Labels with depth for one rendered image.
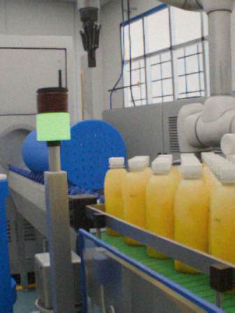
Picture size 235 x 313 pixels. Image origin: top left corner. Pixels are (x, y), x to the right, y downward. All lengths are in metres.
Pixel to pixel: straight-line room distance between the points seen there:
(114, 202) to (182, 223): 0.37
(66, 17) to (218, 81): 5.52
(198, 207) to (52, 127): 0.31
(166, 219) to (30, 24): 6.19
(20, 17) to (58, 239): 6.21
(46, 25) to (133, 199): 6.14
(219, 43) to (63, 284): 1.33
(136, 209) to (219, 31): 1.09
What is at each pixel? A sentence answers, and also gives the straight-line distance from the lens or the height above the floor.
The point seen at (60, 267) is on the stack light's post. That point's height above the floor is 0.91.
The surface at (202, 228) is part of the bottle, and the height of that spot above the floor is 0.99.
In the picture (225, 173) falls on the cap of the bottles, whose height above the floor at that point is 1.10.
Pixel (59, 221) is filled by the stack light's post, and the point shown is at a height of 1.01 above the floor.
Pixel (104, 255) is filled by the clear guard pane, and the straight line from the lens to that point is 0.89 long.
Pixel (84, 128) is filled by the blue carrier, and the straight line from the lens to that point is 1.72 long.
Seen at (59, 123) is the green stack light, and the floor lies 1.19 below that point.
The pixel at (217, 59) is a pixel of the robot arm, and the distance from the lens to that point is 1.89.
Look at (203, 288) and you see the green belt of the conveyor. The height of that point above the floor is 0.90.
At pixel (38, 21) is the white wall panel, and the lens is 7.02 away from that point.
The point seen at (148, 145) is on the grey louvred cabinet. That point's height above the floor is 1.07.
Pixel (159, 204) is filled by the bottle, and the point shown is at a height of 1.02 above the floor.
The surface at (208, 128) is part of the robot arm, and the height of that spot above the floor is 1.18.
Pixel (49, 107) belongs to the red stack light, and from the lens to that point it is 0.81.
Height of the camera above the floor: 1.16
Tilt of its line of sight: 3 degrees down
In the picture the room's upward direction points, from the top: 2 degrees counter-clockwise
